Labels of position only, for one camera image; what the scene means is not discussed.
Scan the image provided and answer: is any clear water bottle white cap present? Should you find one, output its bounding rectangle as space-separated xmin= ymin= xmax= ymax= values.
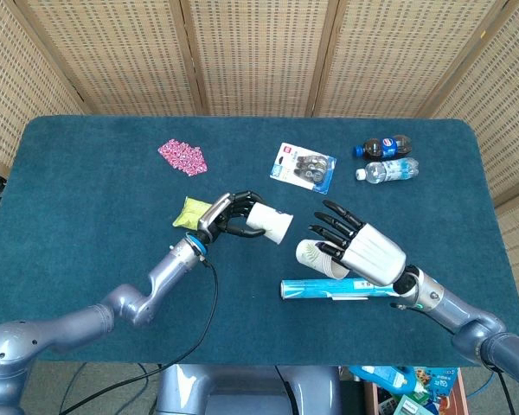
xmin=356 ymin=156 xmax=420 ymax=184

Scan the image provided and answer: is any red brown storage crate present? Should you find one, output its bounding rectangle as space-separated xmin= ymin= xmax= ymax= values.
xmin=362 ymin=367 xmax=468 ymax=415

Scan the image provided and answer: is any blue detergent bottle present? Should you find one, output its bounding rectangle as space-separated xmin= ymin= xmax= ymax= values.
xmin=349 ymin=365 xmax=429 ymax=397

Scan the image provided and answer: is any cola bottle blue cap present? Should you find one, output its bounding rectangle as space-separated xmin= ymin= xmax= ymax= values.
xmin=352 ymin=134 xmax=414 ymax=159

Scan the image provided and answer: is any woven folding screen panel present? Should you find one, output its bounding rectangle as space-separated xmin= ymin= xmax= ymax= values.
xmin=427 ymin=0 xmax=519 ymax=342
xmin=313 ymin=0 xmax=519 ymax=118
xmin=15 ymin=0 xmax=208 ymax=117
xmin=179 ymin=0 xmax=343 ymax=118
xmin=0 ymin=0 xmax=86 ymax=174

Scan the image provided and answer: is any pink patterned sachet pile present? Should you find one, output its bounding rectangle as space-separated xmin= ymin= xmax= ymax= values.
xmin=157 ymin=138 xmax=209 ymax=177

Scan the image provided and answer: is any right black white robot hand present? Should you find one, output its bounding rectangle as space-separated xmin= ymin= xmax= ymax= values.
xmin=307 ymin=199 xmax=407 ymax=287

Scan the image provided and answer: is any colourful printed carton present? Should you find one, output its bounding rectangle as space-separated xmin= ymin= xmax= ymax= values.
xmin=410 ymin=367 xmax=459 ymax=393

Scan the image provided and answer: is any white floral paper cup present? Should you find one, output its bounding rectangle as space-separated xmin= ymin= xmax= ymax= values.
xmin=295 ymin=239 xmax=333 ymax=274
xmin=245 ymin=202 xmax=294 ymax=246

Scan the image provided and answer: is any blue felt table cover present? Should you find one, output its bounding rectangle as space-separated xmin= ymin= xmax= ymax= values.
xmin=0 ymin=114 xmax=519 ymax=367

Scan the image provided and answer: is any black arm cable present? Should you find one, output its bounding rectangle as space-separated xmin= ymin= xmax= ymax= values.
xmin=59 ymin=255 xmax=221 ymax=415
xmin=488 ymin=365 xmax=518 ymax=415

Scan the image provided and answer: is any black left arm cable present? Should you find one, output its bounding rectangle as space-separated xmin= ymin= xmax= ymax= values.
xmin=59 ymin=255 xmax=221 ymax=415

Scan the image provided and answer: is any yellow green snack packet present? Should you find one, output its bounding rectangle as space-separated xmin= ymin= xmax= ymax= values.
xmin=171 ymin=195 xmax=215 ymax=230

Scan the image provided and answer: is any blue floor cable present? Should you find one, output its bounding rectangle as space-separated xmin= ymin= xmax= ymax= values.
xmin=469 ymin=369 xmax=503 ymax=401

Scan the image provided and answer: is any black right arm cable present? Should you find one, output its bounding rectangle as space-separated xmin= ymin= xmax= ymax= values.
xmin=488 ymin=365 xmax=518 ymax=415

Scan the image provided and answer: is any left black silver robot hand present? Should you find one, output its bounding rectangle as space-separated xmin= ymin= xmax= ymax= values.
xmin=197 ymin=188 xmax=268 ymax=243

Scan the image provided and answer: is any correction tape blister pack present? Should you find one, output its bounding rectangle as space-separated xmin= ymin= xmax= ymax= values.
xmin=268 ymin=142 xmax=338 ymax=193

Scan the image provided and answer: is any grey robot torso base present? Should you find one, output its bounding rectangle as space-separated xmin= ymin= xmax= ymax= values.
xmin=157 ymin=364 xmax=343 ymax=415

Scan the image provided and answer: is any blue toothpaste box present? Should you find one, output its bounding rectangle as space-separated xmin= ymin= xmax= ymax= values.
xmin=279 ymin=278 xmax=401 ymax=303

